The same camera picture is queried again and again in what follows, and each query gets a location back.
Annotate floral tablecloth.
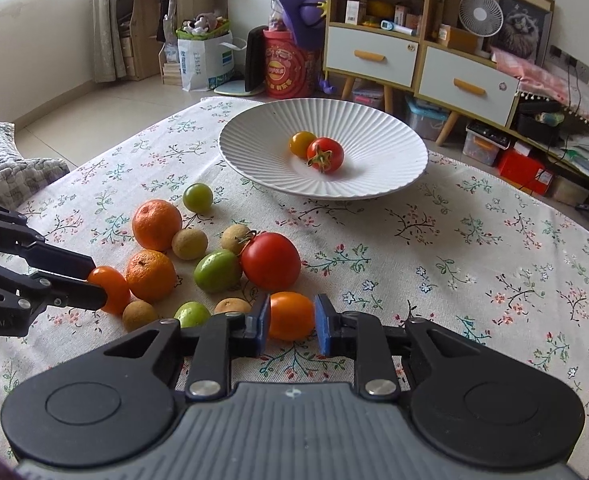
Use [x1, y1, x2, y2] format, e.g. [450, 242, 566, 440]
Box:
[0, 96, 589, 461]

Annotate wooden cabinet white drawers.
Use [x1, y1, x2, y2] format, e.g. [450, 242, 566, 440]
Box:
[323, 0, 521, 147]

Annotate tan longan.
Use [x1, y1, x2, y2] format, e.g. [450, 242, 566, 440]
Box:
[214, 297, 252, 317]
[171, 228, 209, 261]
[122, 300, 159, 333]
[221, 224, 254, 256]

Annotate clear storage box black lid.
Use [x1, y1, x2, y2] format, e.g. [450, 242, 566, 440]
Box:
[463, 122, 513, 167]

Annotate blue lid storage box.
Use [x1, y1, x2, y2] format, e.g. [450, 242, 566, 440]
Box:
[405, 96, 450, 142]

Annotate small red tomato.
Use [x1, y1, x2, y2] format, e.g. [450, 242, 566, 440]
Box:
[306, 137, 344, 174]

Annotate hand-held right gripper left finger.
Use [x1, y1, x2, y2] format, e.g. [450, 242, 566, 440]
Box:
[102, 294, 272, 402]

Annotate red printed bucket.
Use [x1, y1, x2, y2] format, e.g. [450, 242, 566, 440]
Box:
[262, 29, 325, 100]

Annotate clear snack bag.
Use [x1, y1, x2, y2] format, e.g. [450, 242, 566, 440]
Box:
[268, 0, 288, 33]

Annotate large orange mandarin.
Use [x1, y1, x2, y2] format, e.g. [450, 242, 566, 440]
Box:
[132, 199, 182, 253]

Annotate black flat panel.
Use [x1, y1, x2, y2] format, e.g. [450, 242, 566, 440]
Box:
[244, 25, 271, 96]

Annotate framed cat picture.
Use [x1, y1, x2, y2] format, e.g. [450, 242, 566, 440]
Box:
[489, 0, 555, 66]

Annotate wooden bookshelf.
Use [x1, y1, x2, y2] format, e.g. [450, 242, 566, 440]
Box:
[116, 0, 228, 86]

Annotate white paper pile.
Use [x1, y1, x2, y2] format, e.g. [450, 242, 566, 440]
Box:
[557, 130, 589, 186]

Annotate white desk fan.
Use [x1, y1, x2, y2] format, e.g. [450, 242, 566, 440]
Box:
[458, 0, 504, 58]

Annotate purple hat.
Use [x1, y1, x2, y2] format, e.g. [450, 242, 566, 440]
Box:
[278, 0, 333, 52]

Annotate light green jujube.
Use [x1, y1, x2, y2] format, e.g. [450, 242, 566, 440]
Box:
[173, 301, 211, 329]

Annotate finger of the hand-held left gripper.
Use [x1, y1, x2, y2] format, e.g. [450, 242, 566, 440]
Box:
[0, 255, 106, 313]
[0, 195, 95, 281]

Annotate grey quilted cushion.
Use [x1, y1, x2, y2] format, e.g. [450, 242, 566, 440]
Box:
[0, 122, 70, 221]

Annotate wall socket strip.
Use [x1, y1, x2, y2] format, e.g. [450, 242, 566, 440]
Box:
[549, 46, 589, 95]

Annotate small orange mandarin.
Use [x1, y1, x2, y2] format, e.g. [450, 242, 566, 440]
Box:
[126, 249, 178, 303]

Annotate white round base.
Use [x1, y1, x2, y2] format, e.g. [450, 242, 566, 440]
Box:
[213, 80, 265, 98]

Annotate red box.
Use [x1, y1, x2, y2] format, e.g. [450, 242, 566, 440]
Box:
[497, 149, 555, 196]

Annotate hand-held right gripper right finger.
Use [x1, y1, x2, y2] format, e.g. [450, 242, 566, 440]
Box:
[315, 294, 485, 402]

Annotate small clear storage box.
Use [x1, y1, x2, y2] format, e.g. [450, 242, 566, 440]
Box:
[352, 82, 385, 111]

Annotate white paper bag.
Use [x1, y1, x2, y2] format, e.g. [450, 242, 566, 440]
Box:
[176, 19, 248, 92]

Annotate large green jujube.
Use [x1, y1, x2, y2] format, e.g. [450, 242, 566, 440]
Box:
[194, 249, 242, 294]

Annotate white blue thermometer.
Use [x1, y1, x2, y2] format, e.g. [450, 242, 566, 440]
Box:
[381, 20, 418, 37]

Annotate large red tomato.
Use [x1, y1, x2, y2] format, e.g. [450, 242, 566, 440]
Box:
[240, 232, 302, 293]

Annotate green grape on cloth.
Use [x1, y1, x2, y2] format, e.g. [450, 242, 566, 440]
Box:
[182, 183, 214, 213]

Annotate small white box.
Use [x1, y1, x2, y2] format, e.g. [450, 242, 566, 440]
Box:
[345, 0, 368, 26]

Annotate round orange cherry tomato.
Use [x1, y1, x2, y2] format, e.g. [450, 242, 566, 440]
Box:
[87, 266, 131, 315]

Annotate pink cloth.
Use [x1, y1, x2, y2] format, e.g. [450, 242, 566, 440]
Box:
[489, 46, 589, 136]

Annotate white ribbed plate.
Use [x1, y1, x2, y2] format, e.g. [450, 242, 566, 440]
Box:
[218, 99, 429, 201]

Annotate yellow cherry tomato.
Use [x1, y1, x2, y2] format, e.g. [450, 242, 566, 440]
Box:
[289, 131, 318, 158]

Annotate beige curtain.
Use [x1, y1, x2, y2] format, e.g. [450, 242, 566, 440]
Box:
[88, 0, 136, 83]

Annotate oval orange cherry tomato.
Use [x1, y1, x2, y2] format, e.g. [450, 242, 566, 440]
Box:
[268, 292, 316, 342]

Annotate brown cardboard box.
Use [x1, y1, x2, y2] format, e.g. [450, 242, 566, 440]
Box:
[437, 24, 478, 53]

